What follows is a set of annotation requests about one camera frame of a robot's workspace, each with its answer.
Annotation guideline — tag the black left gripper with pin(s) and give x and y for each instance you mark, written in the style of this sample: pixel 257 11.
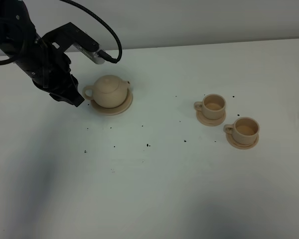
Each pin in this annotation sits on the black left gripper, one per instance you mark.
pixel 50 72

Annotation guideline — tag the beige teapot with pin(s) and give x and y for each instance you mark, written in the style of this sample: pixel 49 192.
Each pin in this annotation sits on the beige teapot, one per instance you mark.
pixel 108 91

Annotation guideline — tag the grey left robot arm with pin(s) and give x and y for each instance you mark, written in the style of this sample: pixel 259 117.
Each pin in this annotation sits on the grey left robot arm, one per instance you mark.
pixel 16 31

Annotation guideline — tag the beige teapot saucer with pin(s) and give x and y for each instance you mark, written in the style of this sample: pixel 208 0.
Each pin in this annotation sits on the beige teapot saucer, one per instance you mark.
pixel 116 110

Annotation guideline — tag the beige rear cup saucer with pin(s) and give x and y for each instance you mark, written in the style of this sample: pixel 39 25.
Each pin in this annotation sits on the beige rear cup saucer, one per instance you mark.
pixel 208 122

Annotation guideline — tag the beige cup saucer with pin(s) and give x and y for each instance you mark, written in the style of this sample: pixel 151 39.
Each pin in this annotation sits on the beige cup saucer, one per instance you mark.
pixel 237 145
pixel 208 122

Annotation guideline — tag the beige rear teacup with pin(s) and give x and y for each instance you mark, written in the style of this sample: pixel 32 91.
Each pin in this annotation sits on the beige rear teacup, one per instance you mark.
pixel 212 107

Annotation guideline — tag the beige teacup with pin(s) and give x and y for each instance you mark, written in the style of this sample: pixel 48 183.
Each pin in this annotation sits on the beige teacup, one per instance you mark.
pixel 212 107
pixel 244 130

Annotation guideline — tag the beige front cup saucer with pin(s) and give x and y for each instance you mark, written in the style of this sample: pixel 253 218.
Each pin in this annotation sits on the beige front cup saucer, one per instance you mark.
pixel 237 145

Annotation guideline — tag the beige front teacup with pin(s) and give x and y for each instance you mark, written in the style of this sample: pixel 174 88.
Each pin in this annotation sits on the beige front teacup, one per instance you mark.
pixel 244 130

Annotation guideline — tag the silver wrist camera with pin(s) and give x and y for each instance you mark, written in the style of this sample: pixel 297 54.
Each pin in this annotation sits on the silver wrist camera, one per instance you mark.
pixel 93 56

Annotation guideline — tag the black camera mounting bracket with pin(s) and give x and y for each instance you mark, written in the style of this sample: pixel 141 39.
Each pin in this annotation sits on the black camera mounting bracket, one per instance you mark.
pixel 70 34

